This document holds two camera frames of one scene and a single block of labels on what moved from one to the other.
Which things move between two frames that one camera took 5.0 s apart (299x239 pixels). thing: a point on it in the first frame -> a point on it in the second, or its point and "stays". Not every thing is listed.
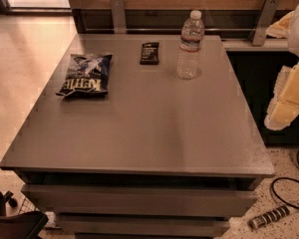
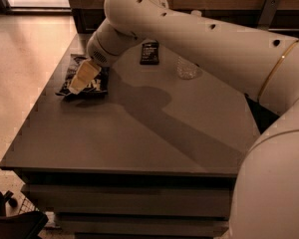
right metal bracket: x=268 y=15 stays
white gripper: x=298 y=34 -> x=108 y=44
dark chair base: x=23 y=225 stays
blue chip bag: x=87 y=75 stays
